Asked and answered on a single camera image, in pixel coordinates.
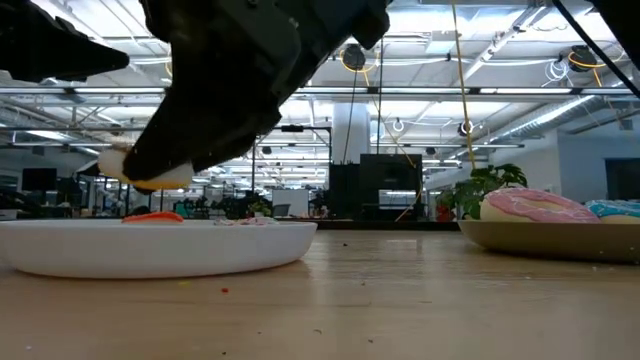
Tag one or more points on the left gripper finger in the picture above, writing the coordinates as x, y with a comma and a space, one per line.
75, 55

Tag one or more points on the white round plate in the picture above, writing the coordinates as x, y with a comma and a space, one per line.
150, 250

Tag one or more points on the pink frosted donut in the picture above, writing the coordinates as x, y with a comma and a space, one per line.
510, 210

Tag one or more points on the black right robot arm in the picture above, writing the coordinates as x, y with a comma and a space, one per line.
620, 20

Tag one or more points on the orange frosted donut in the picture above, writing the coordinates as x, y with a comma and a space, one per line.
152, 218

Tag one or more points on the black studio lamp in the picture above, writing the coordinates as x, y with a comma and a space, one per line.
86, 169

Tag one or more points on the small green plant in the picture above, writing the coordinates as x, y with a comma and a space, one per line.
259, 209

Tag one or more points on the black computer monitor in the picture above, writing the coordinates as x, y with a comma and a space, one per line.
39, 179

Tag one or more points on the white board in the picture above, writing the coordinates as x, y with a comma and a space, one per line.
290, 202

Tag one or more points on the white building column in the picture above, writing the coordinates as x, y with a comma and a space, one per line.
350, 130

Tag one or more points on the black cabinet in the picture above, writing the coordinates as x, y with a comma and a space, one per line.
390, 175

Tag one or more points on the long ceiling light bar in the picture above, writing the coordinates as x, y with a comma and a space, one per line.
450, 91

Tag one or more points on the red plant pot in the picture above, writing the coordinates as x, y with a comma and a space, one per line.
442, 212

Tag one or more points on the large green potted plant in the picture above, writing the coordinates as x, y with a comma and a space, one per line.
470, 192

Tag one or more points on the beige round plate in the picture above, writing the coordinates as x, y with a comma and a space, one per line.
550, 242

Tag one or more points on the large blue frosted donut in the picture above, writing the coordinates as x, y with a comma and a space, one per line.
615, 209

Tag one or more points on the black metal frame rig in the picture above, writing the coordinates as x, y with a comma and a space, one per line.
253, 170

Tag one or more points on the silver ventilation duct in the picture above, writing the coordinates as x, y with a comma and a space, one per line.
550, 115

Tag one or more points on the dark wall screen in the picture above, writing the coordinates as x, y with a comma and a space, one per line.
622, 180

